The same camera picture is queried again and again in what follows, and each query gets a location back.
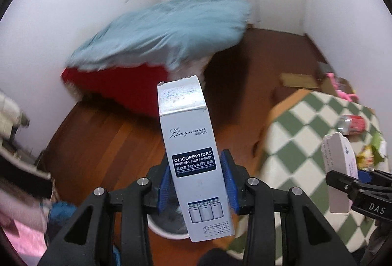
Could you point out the yellow panda snack bag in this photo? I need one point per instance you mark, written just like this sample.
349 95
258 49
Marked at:
365 158

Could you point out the red soda can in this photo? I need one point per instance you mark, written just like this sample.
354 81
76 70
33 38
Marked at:
351 125

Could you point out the blue jacket on floor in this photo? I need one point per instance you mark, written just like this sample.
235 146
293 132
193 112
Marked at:
61 212

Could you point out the cardboard box on floor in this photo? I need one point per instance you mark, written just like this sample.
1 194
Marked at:
298 81

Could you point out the light blue blanket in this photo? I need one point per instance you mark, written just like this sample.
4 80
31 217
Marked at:
165 34

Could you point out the white round trash bin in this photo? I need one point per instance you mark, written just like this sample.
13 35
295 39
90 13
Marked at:
168 227

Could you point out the white pink torn box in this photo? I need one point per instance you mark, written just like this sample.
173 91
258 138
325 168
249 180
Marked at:
339 156

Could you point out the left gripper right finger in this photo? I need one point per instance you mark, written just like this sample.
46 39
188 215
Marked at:
307 237

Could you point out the white coat on rack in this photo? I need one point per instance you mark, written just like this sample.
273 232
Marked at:
12 117

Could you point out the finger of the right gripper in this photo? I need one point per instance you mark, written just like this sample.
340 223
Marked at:
347 184
374 176

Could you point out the round green checkered table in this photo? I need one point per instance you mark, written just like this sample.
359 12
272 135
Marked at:
289 154

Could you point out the pink cloth pile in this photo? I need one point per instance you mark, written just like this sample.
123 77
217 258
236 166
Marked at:
24 222

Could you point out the red bed sheet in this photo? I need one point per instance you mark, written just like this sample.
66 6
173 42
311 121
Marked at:
134 88

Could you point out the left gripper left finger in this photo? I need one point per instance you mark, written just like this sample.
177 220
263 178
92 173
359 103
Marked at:
87 237

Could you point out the white oligopeptides box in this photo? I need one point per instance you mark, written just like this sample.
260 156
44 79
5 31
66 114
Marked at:
194 161

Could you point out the green cardboard box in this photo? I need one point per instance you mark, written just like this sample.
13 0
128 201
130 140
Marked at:
378 147

